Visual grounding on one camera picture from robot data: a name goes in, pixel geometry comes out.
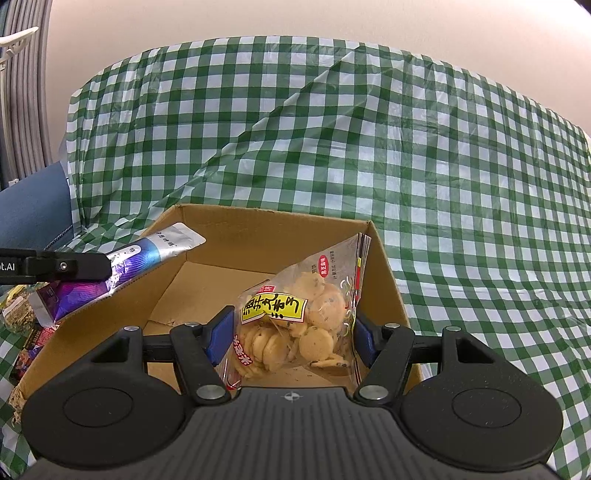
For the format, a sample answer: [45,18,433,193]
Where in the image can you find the brown cardboard box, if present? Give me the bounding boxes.
[18,205,409,397]

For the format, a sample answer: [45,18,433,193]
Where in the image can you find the green white checkered cloth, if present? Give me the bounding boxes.
[1,37,590,479]

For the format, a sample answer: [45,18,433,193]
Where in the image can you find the white drying rack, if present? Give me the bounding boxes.
[0,26,39,64]

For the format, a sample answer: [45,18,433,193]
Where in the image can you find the blue sofa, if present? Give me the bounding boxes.
[0,163,74,250]

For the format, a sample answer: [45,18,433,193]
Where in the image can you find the clear nut brittle pack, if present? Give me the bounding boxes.
[1,296,36,335]

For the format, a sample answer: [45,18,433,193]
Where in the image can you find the clear bag of round crackers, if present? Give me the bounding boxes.
[217,233,370,391]

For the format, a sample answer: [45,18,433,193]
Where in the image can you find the dark brown snack packet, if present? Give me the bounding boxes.
[12,325,58,381]

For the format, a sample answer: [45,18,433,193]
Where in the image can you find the grey curtain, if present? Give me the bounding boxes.
[1,0,52,188]

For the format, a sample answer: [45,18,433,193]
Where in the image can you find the purple silver snack pouch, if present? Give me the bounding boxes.
[28,222,206,328]

